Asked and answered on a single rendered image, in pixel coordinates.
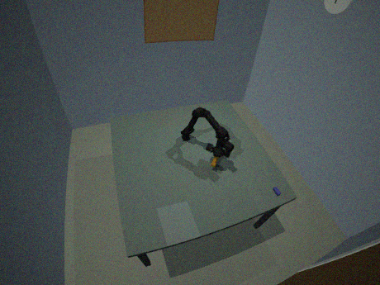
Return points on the orange bar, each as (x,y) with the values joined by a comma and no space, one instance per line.
(214,161)

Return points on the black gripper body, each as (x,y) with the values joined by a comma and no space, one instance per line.
(210,148)

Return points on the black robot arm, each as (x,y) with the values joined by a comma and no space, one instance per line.
(221,132)

